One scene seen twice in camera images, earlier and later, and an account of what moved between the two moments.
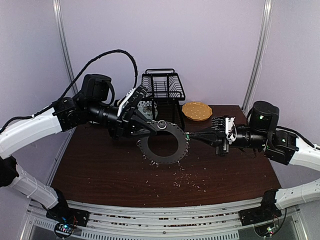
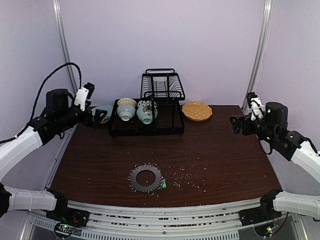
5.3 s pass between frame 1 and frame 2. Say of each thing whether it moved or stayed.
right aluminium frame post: stayed
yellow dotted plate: stayed
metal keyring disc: moved
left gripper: moved
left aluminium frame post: stayed
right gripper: moved
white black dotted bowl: stayed
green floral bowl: stayed
